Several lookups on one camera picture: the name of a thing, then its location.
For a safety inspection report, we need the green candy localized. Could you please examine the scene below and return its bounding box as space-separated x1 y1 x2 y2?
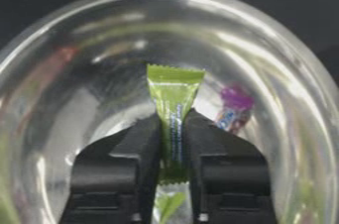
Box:
145 63 207 186
152 190 191 224

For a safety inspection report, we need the purple candy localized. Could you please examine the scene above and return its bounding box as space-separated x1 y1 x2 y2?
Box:
215 84 256 135

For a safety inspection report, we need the steel bowl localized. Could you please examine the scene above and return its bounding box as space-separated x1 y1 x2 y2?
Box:
0 0 339 224

